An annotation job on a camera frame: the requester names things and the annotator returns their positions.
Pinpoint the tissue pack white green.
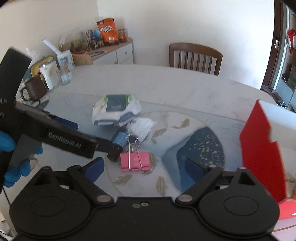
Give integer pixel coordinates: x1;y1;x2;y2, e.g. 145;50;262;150
91;94;142;126

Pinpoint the small blue label bottle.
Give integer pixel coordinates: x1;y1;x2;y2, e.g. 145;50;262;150
107;126;127;162

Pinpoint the pink binder clip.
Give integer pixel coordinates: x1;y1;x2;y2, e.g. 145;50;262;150
119;135;151;172

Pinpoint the white paper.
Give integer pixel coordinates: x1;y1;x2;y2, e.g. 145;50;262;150
126;118;156;142

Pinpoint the blue gloved hand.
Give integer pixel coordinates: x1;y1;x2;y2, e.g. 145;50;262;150
1;132;43;187

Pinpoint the brown mug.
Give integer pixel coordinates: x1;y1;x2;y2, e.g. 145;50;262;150
20;75;47;101

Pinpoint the clear drinking glass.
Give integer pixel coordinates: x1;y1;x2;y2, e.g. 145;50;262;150
56;69;70;86

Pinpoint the white thermos cup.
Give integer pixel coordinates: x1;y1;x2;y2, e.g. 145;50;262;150
39;60;60;90

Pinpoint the illustrated white cup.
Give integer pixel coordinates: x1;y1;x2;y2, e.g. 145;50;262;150
57;50;75;70

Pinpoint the red cardboard box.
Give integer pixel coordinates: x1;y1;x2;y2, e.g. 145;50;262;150
239;99;296;232

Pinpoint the white side cabinet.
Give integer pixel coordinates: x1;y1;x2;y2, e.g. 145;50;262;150
71;37;135;67

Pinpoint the orange snack bag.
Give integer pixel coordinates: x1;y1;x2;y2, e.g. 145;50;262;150
97;18;119;46

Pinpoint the red lid jar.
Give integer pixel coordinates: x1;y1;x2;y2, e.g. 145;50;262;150
118;29;127;43

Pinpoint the brown wooden chair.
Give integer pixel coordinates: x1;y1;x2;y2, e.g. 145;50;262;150
169;43;223;76

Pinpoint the dark wooden door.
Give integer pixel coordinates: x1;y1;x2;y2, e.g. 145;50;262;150
261;1;287;91

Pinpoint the grey wall cabinet unit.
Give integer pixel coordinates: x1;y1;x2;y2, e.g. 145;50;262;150
273;5;295;112

